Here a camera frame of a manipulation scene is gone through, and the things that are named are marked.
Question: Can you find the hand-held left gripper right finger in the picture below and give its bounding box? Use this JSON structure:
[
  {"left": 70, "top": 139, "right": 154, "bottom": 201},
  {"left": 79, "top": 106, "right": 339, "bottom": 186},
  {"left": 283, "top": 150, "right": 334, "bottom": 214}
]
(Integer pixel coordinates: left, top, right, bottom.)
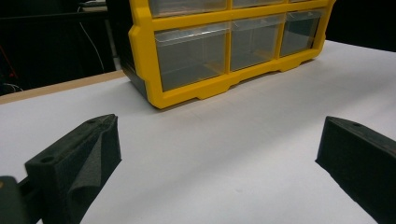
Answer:
[{"left": 315, "top": 116, "right": 396, "bottom": 224}]

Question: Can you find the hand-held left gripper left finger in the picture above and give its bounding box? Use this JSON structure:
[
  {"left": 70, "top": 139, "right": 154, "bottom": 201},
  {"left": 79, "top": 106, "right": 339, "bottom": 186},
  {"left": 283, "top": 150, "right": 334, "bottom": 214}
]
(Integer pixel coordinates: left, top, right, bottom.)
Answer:
[{"left": 24, "top": 113, "right": 122, "bottom": 224}]

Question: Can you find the yellow black organizer cabinet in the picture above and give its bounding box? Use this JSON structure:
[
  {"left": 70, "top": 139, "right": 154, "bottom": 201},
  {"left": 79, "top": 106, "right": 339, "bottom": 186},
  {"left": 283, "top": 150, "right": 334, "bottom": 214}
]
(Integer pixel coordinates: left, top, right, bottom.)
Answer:
[{"left": 120, "top": 0, "right": 337, "bottom": 110}]

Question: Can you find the white board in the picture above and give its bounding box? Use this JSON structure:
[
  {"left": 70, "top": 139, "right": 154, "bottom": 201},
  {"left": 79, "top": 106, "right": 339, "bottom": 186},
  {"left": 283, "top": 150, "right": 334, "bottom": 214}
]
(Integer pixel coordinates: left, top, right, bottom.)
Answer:
[{"left": 0, "top": 40, "right": 396, "bottom": 224}]

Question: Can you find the grid of transparent drawers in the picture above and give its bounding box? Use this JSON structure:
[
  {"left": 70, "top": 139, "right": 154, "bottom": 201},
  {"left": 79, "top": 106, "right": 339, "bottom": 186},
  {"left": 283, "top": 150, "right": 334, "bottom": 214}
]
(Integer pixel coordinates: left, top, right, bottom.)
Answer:
[{"left": 148, "top": 0, "right": 325, "bottom": 92}]

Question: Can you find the thin white cable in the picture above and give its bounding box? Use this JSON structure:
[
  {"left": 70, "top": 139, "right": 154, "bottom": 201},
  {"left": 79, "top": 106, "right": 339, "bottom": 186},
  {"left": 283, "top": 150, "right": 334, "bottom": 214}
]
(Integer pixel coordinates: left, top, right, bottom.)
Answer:
[{"left": 78, "top": 21, "right": 107, "bottom": 73}]

